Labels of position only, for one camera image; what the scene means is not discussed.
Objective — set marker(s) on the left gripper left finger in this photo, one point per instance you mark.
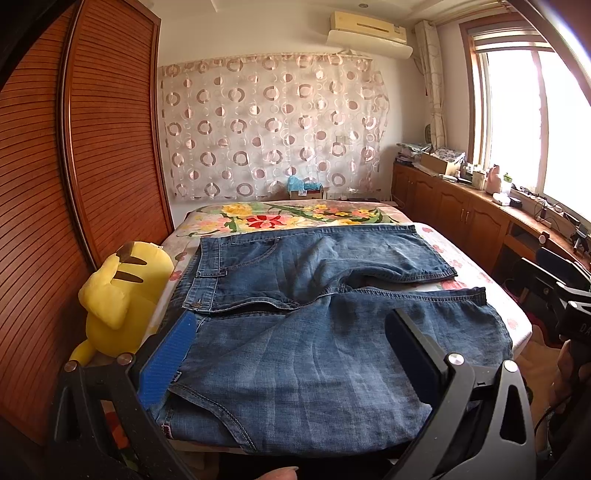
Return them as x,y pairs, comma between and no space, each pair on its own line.
105,429

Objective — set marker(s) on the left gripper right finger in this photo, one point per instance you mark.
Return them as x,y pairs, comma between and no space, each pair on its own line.
480,424

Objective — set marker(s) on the blue denim jeans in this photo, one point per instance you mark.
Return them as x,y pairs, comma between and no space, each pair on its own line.
318,332

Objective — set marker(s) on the yellow Pikachu plush toy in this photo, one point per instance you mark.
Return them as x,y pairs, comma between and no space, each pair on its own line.
120,299

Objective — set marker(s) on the wooden sideboard cabinet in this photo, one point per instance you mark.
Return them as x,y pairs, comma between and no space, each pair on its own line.
495,237

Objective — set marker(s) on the floral bed sheet mattress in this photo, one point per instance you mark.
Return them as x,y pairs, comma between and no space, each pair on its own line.
295,216

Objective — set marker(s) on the pink figurine on sill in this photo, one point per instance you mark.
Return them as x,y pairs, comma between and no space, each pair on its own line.
493,180

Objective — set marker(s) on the cardboard box on cabinet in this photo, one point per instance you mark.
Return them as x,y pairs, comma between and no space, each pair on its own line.
440,166

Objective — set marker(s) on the wooden louvered wardrobe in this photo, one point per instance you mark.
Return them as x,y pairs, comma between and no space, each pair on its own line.
80,175

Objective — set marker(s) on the blue item on box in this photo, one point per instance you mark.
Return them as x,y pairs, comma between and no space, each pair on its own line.
295,184

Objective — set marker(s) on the pink circle pattern curtain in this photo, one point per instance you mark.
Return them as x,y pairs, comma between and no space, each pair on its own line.
240,127

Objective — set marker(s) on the window with wooden frame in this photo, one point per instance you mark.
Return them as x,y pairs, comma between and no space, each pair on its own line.
529,115

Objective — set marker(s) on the white wall air conditioner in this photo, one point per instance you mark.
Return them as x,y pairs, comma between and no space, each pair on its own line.
368,35

